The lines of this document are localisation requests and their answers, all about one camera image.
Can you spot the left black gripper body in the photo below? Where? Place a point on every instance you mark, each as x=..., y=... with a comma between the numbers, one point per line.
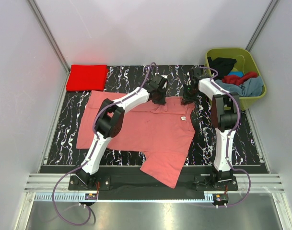
x=160, y=99

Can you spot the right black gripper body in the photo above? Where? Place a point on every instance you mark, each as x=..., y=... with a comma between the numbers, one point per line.
x=189, y=94

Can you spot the pink t shirt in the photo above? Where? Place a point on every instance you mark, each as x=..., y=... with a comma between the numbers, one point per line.
x=162, y=132

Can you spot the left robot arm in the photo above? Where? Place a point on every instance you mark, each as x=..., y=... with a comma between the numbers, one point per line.
x=109, y=120

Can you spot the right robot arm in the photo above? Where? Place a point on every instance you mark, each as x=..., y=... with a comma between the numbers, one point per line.
x=225, y=117

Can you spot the black garment in bin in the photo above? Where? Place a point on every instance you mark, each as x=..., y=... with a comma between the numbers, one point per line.
x=222, y=65

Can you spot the dark red garment in bin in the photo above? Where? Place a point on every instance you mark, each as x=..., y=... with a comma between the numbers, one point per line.
x=235, y=80

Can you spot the bright blue garment in bin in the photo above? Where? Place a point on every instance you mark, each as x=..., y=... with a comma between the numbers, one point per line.
x=237, y=73

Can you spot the olive green plastic bin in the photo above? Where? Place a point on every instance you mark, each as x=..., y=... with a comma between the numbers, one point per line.
x=245, y=63

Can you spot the grey blue garment in bin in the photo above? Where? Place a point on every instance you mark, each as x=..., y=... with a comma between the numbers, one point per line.
x=250, y=88

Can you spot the folded red t shirt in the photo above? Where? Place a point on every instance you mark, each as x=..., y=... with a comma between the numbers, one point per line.
x=87, y=78

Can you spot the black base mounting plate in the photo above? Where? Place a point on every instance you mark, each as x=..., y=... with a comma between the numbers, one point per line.
x=130, y=183

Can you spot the right aluminium corner post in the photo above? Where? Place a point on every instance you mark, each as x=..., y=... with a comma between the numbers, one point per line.
x=262, y=23

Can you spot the aluminium corner post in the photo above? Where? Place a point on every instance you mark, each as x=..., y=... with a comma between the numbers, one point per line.
x=262, y=23
x=46, y=30

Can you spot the left aluminium corner post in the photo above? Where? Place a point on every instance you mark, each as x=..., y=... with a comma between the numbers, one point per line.
x=46, y=30

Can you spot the aluminium frame rail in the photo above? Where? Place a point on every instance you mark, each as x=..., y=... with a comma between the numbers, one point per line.
x=45, y=191

